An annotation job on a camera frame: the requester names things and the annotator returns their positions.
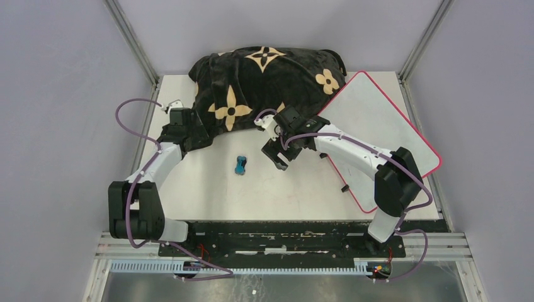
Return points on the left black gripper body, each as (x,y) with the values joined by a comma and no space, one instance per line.
(198,134)

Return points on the aluminium frame post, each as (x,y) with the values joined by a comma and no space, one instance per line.
(117,13)
(425,39)

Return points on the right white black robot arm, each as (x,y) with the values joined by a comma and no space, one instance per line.
(394,173)

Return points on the left aluminium frame post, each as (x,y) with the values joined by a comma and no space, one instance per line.
(117,13)

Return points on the pink framed whiteboard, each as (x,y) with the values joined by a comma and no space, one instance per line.
(371,108)

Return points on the black floral plush blanket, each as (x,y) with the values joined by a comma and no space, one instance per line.
(232,88)

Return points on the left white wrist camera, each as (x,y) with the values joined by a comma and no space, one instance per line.
(173,105)

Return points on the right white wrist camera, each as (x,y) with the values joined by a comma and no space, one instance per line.
(268,124)

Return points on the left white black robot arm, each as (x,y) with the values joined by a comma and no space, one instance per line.
(134,205)

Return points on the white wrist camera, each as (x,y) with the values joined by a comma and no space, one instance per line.
(173,105)
(268,124)

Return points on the blue whiteboard eraser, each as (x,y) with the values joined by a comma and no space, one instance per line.
(240,168)

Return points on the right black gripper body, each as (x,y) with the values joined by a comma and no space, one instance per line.
(272,148)

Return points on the right aluminium frame post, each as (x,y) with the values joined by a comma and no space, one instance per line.
(425,39)

